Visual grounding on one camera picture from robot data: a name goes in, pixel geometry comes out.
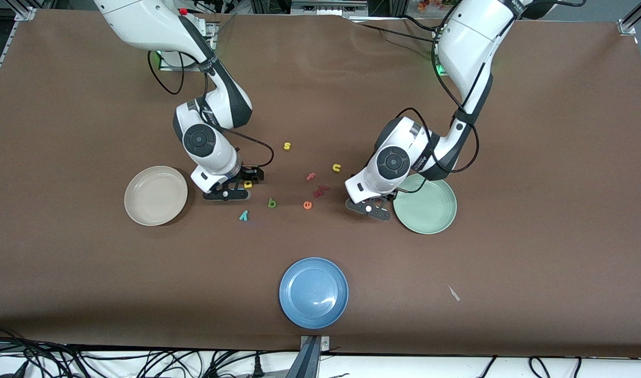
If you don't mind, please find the brown table cover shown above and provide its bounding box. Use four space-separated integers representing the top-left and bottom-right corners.
0 9 641 359

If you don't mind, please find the pale green plate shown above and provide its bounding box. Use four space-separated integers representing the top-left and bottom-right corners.
393 173 458 235

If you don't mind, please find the black cable connector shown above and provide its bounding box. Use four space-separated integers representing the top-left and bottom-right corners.
0 360 29 378

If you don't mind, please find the grey metal box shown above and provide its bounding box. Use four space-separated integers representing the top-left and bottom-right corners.
291 0 368 15

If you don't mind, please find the aluminium frame profile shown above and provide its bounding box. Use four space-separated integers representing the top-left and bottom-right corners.
0 6 37 106
617 0 641 95

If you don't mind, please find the beige brown plate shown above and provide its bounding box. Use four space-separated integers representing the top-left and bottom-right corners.
125 166 189 226

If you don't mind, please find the black cable on table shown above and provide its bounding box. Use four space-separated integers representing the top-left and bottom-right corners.
352 15 443 46

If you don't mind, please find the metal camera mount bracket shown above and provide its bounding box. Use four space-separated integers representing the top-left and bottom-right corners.
298 335 330 378

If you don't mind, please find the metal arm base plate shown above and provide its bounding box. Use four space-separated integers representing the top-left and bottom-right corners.
159 22 217 72

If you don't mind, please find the blue plate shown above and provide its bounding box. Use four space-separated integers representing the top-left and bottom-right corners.
279 257 349 330

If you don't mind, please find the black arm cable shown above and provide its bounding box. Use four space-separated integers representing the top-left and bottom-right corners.
148 50 275 170
394 0 481 195

